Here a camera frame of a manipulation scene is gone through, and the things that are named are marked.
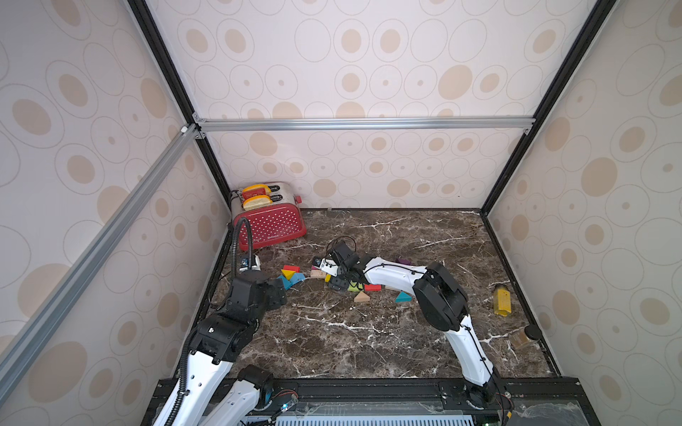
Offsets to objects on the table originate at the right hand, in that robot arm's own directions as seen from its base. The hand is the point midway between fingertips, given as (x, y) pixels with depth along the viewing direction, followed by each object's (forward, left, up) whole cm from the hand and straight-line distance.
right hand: (334, 275), depth 98 cm
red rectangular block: (+4, +17, -1) cm, 18 cm away
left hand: (-16, +13, +22) cm, 30 cm away
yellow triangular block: (-1, +17, +1) cm, 17 cm away
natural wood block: (0, +6, +1) cm, 6 cm away
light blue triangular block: (-2, +13, 0) cm, 13 cm away
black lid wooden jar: (-21, -58, +5) cm, 62 cm away
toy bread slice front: (+17, +28, +21) cm, 39 cm away
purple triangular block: (+9, -27, -2) cm, 28 cm away
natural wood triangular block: (-8, -10, 0) cm, 13 cm away
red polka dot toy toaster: (+16, +21, +12) cm, 28 cm away
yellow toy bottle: (-7, -58, 0) cm, 58 cm away
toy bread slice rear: (+22, +29, +22) cm, 42 cm away
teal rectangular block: (-4, +17, 0) cm, 18 cm away
